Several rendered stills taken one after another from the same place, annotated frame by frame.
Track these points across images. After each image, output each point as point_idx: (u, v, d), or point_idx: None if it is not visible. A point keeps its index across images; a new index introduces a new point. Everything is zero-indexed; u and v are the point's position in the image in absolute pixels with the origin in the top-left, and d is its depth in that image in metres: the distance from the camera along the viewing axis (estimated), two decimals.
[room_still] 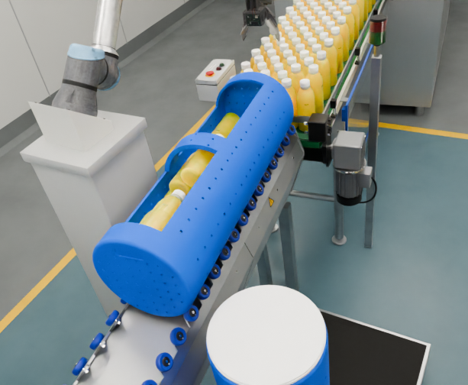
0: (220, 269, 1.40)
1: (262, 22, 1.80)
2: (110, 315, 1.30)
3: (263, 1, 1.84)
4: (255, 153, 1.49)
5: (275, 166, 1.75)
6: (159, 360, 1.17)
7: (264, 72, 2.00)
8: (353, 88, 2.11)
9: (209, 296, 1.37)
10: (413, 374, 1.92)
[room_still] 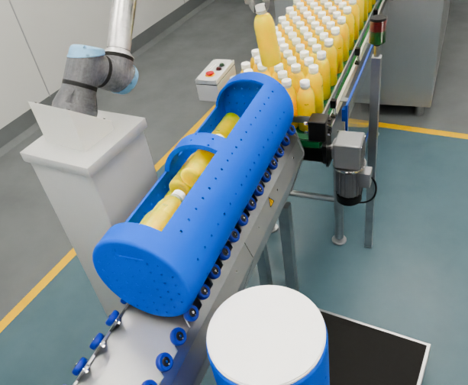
0: (220, 269, 1.40)
1: None
2: (110, 315, 1.30)
3: None
4: (255, 153, 1.49)
5: (275, 166, 1.75)
6: (159, 360, 1.17)
7: (259, 4, 1.66)
8: (353, 88, 2.11)
9: (209, 296, 1.37)
10: (413, 374, 1.92)
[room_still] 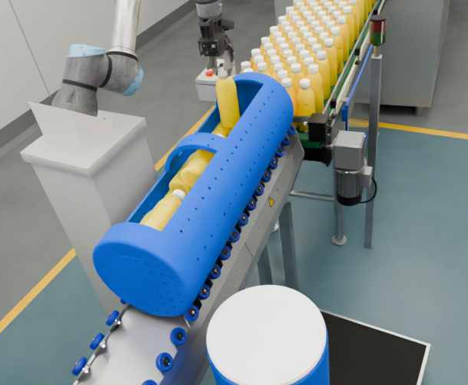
0: (220, 269, 1.40)
1: (221, 52, 1.53)
2: (110, 315, 1.30)
3: (222, 27, 1.57)
4: (255, 153, 1.49)
5: (275, 166, 1.75)
6: (159, 360, 1.17)
7: (222, 69, 1.64)
8: (353, 88, 2.11)
9: (209, 296, 1.37)
10: (413, 374, 1.92)
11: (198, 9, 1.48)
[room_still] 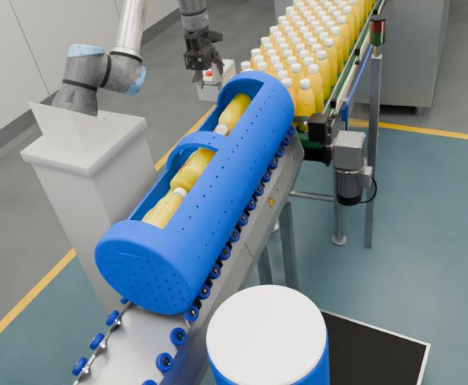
0: (220, 271, 1.40)
1: (207, 66, 1.46)
2: (110, 315, 1.30)
3: (210, 39, 1.50)
4: (256, 151, 1.50)
5: (274, 166, 1.74)
6: (159, 360, 1.17)
7: (221, 132, 1.69)
8: (353, 88, 2.11)
9: (209, 296, 1.37)
10: (413, 374, 1.92)
11: (183, 21, 1.40)
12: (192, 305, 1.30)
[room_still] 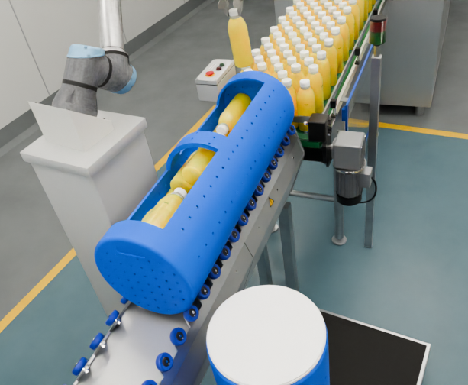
0: (220, 271, 1.40)
1: None
2: (110, 315, 1.30)
3: None
4: (256, 151, 1.50)
5: (274, 166, 1.74)
6: (159, 360, 1.17)
7: (221, 132, 1.69)
8: (353, 88, 2.11)
9: (209, 296, 1.37)
10: (413, 374, 1.92)
11: None
12: (192, 305, 1.30)
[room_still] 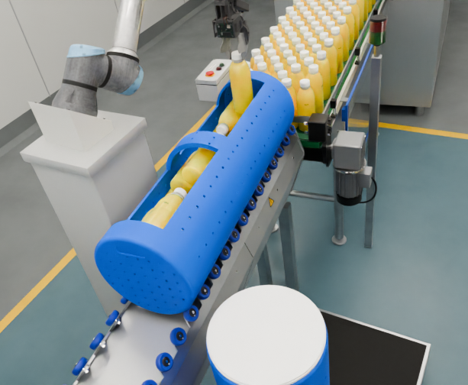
0: (220, 271, 1.40)
1: (236, 33, 1.48)
2: (110, 315, 1.30)
3: (237, 8, 1.52)
4: (256, 151, 1.50)
5: (274, 166, 1.74)
6: (159, 360, 1.17)
7: (221, 132, 1.69)
8: (353, 88, 2.11)
9: (209, 296, 1.37)
10: (413, 374, 1.92)
11: None
12: (192, 305, 1.30)
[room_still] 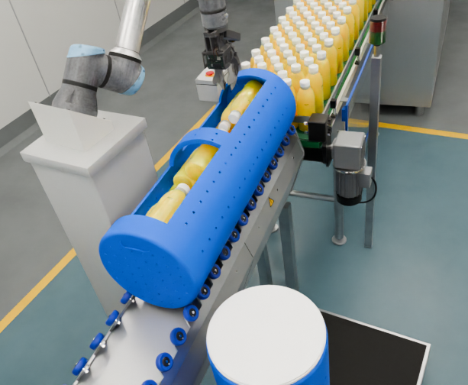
0: (218, 275, 1.39)
1: (226, 65, 1.44)
2: (110, 315, 1.30)
3: (228, 38, 1.49)
4: (258, 147, 1.51)
5: (271, 164, 1.74)
6: (159, 360, 1.17)
7: (223, 129, 1.70)
8: (353, 88, 2.11)
9: (209, 296, 1.37)
10: (413, 374, 1.92)
11: (202, 20, 1.39)
12: (195, 306, 1.30)
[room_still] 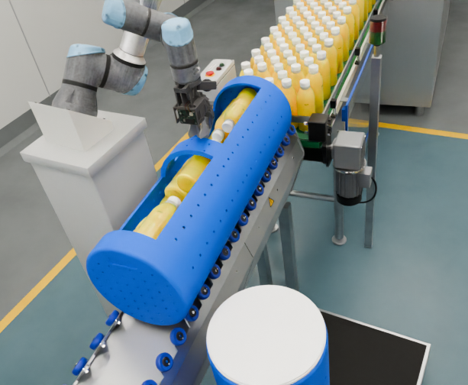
0: (214, 264, 1.40)
1: (199, 120, 1.33)
2: (110, 315, 1.30)
3: None
4: (252, 158, 1.48)
5: (277, 163, 1.76)
6: (159, 360, 1.17)
7: (217, 138, 1.67)
8: (353, 88, 2.11)
9: (209, 296, 1.37)
10: (413, 374, 1.92)
11: (172, 73, 1.28)
12: None
